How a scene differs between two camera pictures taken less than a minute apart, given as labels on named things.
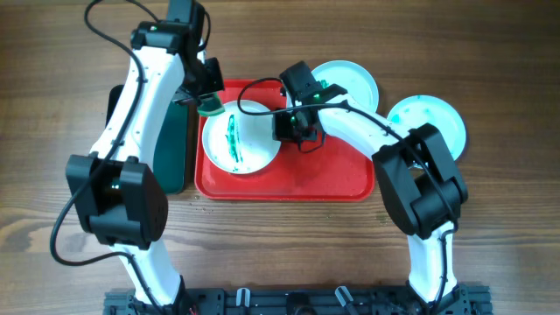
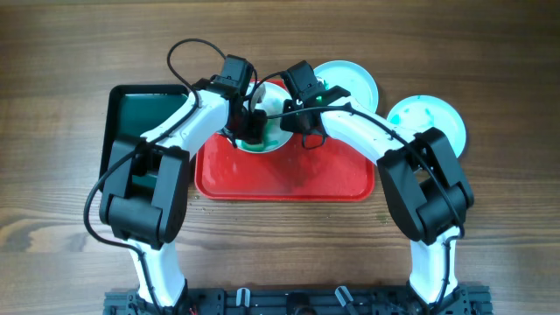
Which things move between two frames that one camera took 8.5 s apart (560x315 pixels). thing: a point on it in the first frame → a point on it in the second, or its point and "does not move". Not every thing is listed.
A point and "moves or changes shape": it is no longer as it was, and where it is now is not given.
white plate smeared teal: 444,116 does not move
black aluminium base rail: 464,301 does not move
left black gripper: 214,81 → 253,131
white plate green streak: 241,139 → 273,103
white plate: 352,76 does not move
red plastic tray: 312,169 does not move
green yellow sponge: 210,104 moves or changes shape
